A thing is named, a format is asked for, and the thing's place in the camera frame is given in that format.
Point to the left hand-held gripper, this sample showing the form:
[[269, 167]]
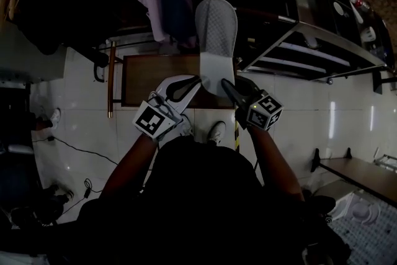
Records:
[[152, 121]]

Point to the grey padded armrest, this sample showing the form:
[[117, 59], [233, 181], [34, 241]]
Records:
[[20, 149]]

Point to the stack of white plates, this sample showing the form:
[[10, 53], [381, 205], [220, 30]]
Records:
[[366, 211]]

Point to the white long spoon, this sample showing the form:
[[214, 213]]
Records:
[[356, 14]]

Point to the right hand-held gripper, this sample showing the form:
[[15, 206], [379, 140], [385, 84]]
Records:
[[263, 113]]

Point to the person's left forearm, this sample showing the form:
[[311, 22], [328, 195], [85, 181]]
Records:
[[130, 164]]

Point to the person's right forearm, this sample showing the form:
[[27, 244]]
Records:
[[273, 161]]

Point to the brown table with black legs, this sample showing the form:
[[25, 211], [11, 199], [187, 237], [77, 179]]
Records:
[[366, 177]]

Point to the metal shelf rack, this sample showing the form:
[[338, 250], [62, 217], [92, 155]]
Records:
[[310, 12]]

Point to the patterned white mat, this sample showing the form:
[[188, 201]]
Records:
[[372, 239]]

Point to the person's black clothing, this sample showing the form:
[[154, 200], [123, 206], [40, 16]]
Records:
[[198, 201]]

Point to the black table pedestal base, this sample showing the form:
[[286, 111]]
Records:
[[378, 80]]

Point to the white metal rack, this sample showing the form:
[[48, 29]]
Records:
[[386, 161]]

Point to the grey quilted white slipper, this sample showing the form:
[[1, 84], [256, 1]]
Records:
[[217, 28], [310, 40]]

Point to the low wooden table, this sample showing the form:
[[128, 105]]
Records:
[[155, 77]]

